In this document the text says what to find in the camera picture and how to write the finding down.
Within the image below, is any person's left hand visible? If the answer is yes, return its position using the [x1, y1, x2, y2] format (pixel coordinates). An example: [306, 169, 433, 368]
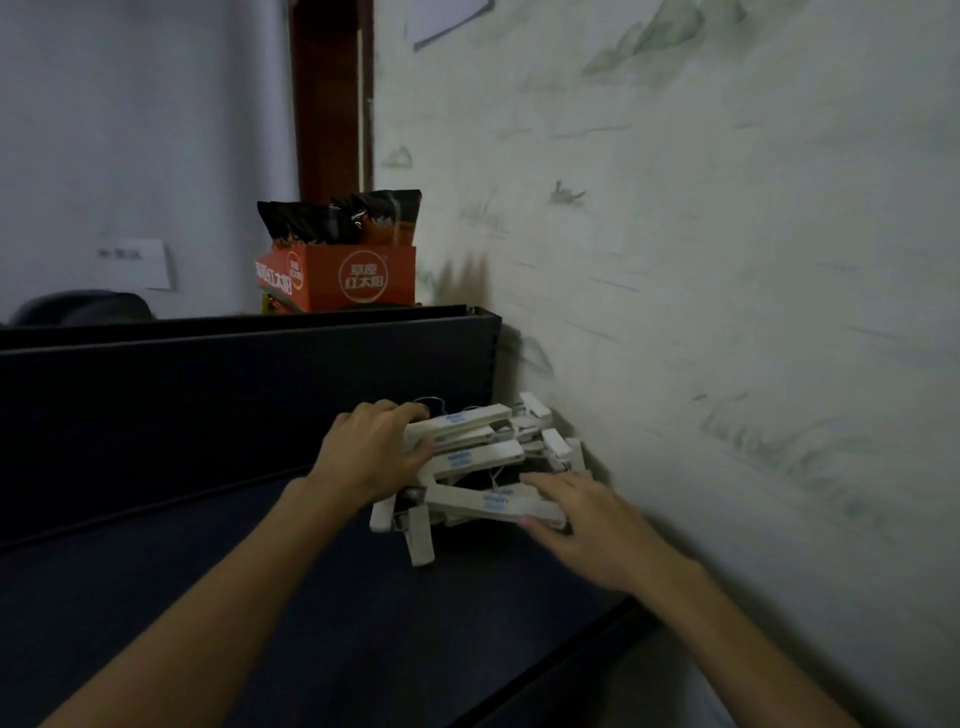
[307, 399, 436, 515]

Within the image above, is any person's right hand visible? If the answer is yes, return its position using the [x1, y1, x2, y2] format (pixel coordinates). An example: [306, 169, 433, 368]
[518, 472, 706, 601]

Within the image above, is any pile of white clip hangers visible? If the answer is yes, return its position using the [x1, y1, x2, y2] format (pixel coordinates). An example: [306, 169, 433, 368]
[368, 391, 594, 568]

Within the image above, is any person's right forearm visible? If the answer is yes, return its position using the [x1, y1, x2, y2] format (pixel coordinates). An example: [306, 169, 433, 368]
[637, 562, 860, 728]

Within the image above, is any person's left forearm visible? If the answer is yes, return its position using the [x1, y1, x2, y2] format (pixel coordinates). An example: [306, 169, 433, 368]
[41, 479, 361, 728]

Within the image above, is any black back panel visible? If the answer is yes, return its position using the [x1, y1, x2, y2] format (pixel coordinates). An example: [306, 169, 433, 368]
[0, 305, 502, 549]

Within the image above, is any orange snack carton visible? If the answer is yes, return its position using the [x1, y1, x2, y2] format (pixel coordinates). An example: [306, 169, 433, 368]
[254, 188, 423, 315]

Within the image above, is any black table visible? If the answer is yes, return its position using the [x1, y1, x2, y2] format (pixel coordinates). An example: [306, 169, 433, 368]
[0, 464, 661, 728]

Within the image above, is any small white label sign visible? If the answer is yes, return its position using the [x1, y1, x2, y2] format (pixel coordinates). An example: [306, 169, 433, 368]
[93, 238, 174, 292]

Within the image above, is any grey round container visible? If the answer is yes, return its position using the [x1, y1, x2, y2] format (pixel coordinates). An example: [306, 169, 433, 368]
[11, 290, 159, 328]

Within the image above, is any brown door frame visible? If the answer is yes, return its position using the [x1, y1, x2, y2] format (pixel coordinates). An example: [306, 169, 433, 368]
[288, 0, 376, 204]

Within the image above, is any white wall notice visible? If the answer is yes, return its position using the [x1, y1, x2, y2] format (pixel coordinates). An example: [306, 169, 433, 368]
[408, 0, 496, 52]

